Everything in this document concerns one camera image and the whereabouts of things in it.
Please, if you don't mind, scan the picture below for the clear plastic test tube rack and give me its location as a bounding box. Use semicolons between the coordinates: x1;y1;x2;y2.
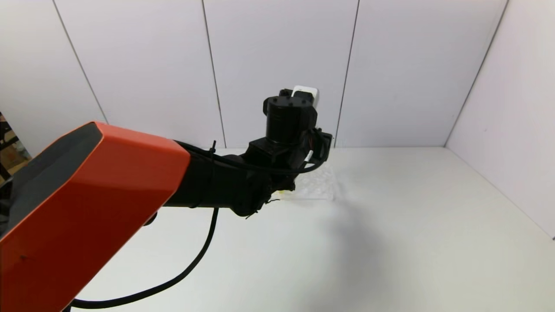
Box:
277;159;338;202

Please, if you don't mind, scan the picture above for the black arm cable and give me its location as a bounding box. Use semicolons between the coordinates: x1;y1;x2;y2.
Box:
69;207;219;310

